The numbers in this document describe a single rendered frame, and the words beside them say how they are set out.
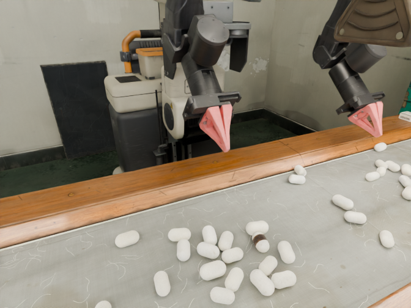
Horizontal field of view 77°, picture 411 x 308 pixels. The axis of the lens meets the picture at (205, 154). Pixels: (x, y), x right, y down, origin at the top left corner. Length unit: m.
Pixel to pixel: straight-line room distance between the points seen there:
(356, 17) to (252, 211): 0.34
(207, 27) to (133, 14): 1.86
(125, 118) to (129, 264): 0.84
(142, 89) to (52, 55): 1.20
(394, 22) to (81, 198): 0.51
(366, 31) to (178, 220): 0.38
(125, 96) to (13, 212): 0.72
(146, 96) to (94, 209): 0.75
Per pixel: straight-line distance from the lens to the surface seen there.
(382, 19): 0.30
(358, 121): 0.75
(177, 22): 0.53
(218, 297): 0.37
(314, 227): 0.50
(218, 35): 0.47
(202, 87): 0.49
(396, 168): 0.74
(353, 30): 0.31
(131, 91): 1.15
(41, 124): 2.39
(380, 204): 0.61
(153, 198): 0.51
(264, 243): 0.42
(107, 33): 2.28
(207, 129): 0.49
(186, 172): 0.56
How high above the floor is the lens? 1.06
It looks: 28 degrees down
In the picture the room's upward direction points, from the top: straight up
